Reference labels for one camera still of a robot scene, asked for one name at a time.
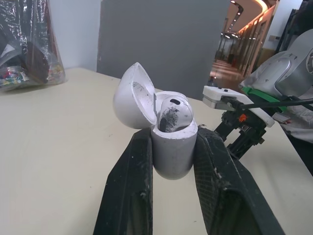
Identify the white earbud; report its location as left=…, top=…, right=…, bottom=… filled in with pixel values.
left=158, top=96, right=194, bottom=133

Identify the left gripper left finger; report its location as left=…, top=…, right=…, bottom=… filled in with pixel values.
left=92, top=128, right=154, bottom=235

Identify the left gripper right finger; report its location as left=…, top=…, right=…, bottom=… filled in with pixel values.
left=192, top=126, right=286, bottom=235

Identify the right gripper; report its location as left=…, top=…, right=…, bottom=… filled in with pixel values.
left=214, top=110, right=267, bottom=161

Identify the black cable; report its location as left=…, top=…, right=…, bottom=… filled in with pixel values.
left=221, top=95, right=313, bottom=111

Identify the white earbud case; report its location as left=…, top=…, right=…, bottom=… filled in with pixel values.
left=112, top=62, right=198, bottom=181

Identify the clear plastic bag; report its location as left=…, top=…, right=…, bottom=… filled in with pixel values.
left=0, top=0, right=67, bottom=93

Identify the grey partition board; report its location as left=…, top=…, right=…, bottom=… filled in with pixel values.
left=97, top=0, right=231, bottom=100

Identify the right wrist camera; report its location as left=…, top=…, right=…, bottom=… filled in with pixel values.
left=202, top=86, right=275, bottom=128

